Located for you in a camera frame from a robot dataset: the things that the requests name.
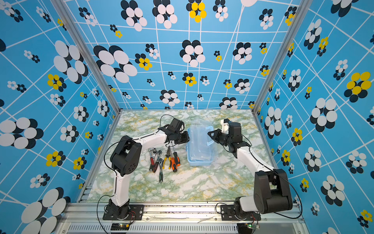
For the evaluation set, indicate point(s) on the green circuit board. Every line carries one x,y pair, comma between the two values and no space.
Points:
246,228
120,227

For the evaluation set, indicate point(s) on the left green circuit board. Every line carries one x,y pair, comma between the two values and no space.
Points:
120,227

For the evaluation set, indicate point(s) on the aluminium front rail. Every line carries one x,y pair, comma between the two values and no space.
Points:
174,218

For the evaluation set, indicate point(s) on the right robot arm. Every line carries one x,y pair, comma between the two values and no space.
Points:
271,192

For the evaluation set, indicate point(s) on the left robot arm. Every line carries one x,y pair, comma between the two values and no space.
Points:
125,160

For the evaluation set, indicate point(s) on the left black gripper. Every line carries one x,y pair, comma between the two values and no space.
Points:
185,139

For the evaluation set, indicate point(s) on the yellow-handled pliers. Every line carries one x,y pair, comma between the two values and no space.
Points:
167,158

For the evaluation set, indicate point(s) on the red-handled ratchet wrench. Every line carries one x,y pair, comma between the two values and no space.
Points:
153,153

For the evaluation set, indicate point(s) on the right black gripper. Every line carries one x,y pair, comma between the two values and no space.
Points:
216,137

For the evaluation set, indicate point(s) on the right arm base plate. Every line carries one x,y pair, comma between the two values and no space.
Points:
235,213

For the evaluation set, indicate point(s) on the right green circuit board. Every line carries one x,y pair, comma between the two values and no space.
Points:
246,228

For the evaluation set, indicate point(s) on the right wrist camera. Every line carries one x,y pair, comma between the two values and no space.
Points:
225,125

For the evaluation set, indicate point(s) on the chrome ratchet wrench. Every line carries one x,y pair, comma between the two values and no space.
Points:
160,165

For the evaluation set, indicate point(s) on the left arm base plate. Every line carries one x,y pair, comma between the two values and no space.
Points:
126,212

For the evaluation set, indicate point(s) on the orange black screwdriver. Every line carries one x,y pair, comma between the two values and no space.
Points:
175,161

